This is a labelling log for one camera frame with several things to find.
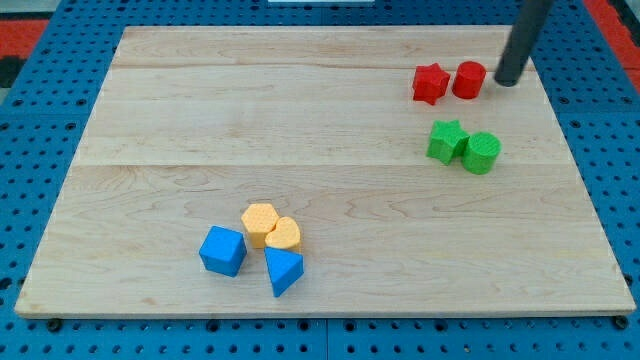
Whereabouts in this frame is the green star block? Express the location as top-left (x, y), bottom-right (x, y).
top-left (426, 120), bottom-right (470, 165)

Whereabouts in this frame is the red star block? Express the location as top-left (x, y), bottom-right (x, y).
top-left (412, 63), bottom-right (450, 105)

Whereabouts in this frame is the yellow heart block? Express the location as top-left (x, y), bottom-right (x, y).
top-left (265, 217), bottom-right (302, 253)

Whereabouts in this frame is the yellow hexagon block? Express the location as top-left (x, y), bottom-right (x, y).
top-left (241, 203), bottom-right (280, 249)

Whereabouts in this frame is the light wooden board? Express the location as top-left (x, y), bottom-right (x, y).
top-left (15, 26), bottom-right (636, 319)

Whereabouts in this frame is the blue triangular prism block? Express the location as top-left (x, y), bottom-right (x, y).
top-left (264, 247), bottom-right (304, 297)

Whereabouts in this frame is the blue cube block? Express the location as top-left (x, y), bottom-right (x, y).
top-left (199, 226), bottom-right (247, 277)

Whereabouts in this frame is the green cylinder block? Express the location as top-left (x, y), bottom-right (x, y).
top-left (462, 132), bottom-right (502, 175)

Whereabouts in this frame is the red cylinder block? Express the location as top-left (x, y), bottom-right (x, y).
top-left (452, 61), bottom-right (486, 100)

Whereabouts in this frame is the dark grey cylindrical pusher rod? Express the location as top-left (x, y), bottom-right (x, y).
top-left (494, 0), bottom-right (554, 87)

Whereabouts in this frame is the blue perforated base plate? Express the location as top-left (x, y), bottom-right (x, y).
top-left (1, 1), bottom-right (639, 359)

